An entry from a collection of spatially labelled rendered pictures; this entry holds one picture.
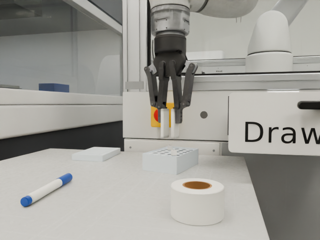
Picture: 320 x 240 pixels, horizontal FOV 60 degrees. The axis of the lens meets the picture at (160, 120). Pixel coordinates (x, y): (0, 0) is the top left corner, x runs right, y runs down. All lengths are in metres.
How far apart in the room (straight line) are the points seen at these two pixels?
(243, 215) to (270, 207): 0.48
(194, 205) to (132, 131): 0.56
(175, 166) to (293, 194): 0.41
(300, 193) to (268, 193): 0.08
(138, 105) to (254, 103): 0.44
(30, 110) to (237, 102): 0.73
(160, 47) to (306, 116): 0.33
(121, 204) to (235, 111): 0.26
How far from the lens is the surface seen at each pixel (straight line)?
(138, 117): 0.87
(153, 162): 0.61
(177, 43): 0.64
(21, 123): 1.01
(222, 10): 0.74
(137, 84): 0.87
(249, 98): 0.52
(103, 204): 0.43
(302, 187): 0.88
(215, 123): 0.83
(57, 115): 1.17
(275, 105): 0.53
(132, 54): 0.89
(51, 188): 0.50
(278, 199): 0.88
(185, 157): 0.62
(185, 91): 0.63
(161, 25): 0.64
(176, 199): 0.36
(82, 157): 0.75
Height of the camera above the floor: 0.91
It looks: 3 degrees down
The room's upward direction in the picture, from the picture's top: straight up
